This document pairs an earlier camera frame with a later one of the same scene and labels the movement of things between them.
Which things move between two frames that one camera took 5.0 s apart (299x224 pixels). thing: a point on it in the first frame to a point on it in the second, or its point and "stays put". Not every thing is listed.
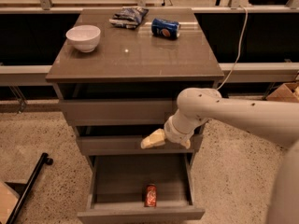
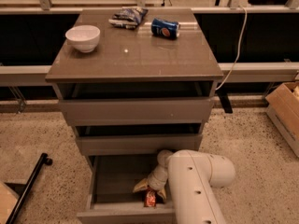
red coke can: x=150 y=196 stays put
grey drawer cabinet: x=116 y=84 stays put
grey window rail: x=243 y=71 stays put
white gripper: x=175 y=133 to x=155 y=180
